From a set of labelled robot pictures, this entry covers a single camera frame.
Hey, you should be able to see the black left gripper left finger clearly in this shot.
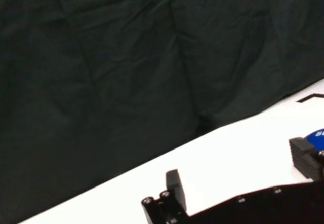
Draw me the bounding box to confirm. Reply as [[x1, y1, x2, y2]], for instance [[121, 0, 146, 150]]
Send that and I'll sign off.
[[141, 169, 189, 224]]

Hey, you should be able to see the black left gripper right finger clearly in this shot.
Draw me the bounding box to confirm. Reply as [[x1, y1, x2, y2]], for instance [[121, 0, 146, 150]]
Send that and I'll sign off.
[[289, 137, 324, 180]]

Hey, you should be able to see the blue push button black base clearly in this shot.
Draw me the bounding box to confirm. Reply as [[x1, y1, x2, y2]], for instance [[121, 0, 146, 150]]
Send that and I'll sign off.
[[303, 128, 324, 151]]

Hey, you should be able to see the black corner tape mark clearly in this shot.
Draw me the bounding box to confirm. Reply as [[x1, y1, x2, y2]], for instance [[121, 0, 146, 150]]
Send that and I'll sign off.
[[295, 93, 324, 104]]

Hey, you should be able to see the black backdrop cloth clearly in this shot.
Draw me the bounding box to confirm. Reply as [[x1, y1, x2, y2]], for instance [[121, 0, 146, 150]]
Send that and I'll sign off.
[[0, 0, 324, 224]]

